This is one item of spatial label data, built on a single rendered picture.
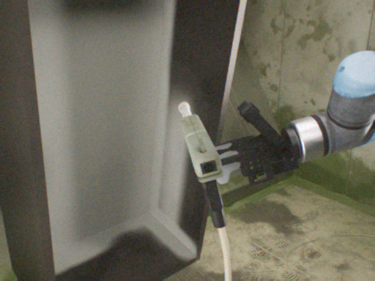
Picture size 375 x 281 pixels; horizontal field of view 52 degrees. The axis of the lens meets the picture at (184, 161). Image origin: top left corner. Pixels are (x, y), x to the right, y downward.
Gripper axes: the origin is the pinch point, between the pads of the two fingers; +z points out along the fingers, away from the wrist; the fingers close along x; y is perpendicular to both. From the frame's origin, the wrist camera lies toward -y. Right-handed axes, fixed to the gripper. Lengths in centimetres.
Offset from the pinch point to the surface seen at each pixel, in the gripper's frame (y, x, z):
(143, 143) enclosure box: 15, 71, 16
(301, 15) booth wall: -3, 201, -105
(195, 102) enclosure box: 0, 52, -7
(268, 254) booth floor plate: 111, 107, -30
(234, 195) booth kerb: 100, 166, -26
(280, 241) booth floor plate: 113, 119, -42
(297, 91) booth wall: 50, 201, -95
